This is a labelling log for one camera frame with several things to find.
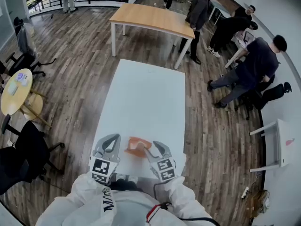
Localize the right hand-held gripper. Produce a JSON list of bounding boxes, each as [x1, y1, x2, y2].
[[142, 140, 177, 182]]

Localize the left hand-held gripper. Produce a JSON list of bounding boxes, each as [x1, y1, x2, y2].
[[89, 133, 122, 185]]

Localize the orange plastic snack packet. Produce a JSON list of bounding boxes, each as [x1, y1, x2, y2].
[[124, 137, 152, 159]]

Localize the person's left forearm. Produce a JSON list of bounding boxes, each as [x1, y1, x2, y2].
[[70, 172, 111, 207]]

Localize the person's right forearm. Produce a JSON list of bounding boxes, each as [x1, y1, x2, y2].
[[154, 175, 205, 218]]

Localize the person's black trousers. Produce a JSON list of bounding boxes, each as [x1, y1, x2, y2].
[[109, 179, 144, 193]]

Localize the white rectangular table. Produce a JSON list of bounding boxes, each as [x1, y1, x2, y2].
[[91, 58, 188, 180]]

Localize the person's white suit torso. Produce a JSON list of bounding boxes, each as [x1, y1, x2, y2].
[[35, 188, 217, 226]]

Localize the black office chair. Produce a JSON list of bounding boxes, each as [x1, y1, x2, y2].
[[5, 16, 57, 77], [0, 113, 65, 196], [255, 81, 292, 110], [235, 75, 276, 121]]

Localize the round yellow table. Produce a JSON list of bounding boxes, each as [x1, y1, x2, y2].
[[0, 68, 52, 128]]

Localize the purple packet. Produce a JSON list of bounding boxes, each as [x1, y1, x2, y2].
[[16, 73, 29, 86]]

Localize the cardboard box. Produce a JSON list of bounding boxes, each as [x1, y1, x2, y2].
[[246, 189, 270, 218]]

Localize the white flat box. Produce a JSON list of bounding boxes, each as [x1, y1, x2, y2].
[[8, 81, 19, 96]]

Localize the white side desk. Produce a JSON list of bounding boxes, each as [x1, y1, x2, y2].
[[249, 118, 296, 173]]

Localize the white narrow desk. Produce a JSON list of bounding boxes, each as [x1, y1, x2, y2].
[[224, 31, 256, 69]]

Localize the grey jacket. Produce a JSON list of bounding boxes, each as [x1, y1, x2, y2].
[[16, 24, 36, 56]]

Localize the wooden top table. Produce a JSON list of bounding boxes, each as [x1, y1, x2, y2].
[[109, 3, 196, 70]]

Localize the open laptop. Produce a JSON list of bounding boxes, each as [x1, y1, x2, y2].
[[243, 31, 255, 43]]

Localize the white desk grey top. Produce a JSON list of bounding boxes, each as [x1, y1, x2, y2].
[[208, 0, 232, 27]]

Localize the black cable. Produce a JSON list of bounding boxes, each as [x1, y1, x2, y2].
[[153, 181, 221, 226]]

